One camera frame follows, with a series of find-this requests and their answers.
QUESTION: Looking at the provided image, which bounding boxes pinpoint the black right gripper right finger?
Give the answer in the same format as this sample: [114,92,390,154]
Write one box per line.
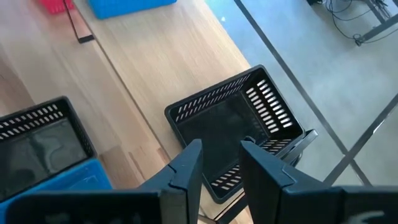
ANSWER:
[239,140,343,224]

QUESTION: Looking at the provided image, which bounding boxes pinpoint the black floor cable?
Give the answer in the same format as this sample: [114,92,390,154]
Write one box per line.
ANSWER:
[306,0,398,46]

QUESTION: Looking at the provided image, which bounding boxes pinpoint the red slotted plastic basket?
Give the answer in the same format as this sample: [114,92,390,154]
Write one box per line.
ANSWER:
[39,0,75,16]

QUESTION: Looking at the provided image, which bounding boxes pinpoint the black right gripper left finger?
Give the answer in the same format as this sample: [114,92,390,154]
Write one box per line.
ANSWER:
[138,139,203,224]

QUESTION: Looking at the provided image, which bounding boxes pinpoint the black slotted plastic basket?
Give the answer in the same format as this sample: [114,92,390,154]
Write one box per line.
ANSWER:
[164,64,305,205]
[0,96,98,202]

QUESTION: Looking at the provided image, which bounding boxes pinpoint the blue slotted plastic basket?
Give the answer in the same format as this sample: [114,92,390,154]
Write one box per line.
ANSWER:
[88,0,178,20]
[0,157,113,215]

